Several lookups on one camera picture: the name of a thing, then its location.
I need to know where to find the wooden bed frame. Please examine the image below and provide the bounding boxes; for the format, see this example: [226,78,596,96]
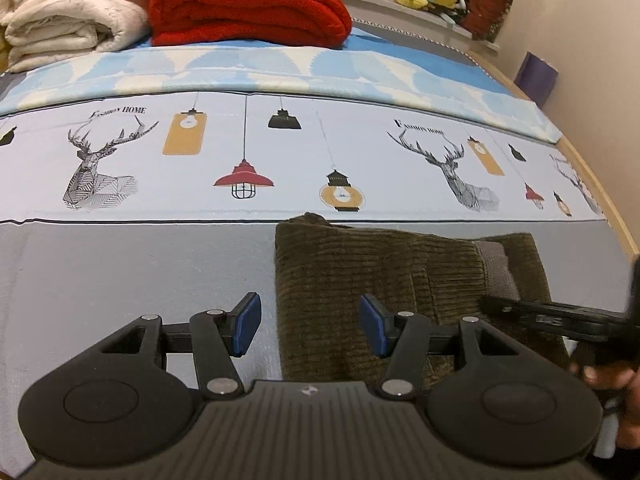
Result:
[464,40,640,257]

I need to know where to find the red cushion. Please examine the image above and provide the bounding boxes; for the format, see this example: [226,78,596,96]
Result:
[460,0,516,42]

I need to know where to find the red folded blanket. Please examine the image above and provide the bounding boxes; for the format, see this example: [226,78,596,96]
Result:
[149,0,354,52]

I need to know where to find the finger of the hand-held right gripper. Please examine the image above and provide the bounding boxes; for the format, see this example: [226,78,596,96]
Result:
[479,296,629,344]

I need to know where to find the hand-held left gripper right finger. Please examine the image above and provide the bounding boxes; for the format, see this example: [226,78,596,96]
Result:
[360,294,531,402]

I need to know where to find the person's right hand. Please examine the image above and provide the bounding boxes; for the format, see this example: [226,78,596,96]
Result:
[570,364,640,411]

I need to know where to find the window sill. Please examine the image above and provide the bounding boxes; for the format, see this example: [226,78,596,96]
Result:
[332,0,501,52]

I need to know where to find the blue and white patterned quilt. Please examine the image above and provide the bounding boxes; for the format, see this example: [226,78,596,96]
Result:
[0,27,563,147]

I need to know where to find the brown corduroy pants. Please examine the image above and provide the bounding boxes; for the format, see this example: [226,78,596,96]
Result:
[274,212,575,387]

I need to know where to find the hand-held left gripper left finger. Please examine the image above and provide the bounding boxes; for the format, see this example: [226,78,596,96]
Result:
[92,292,262,402]

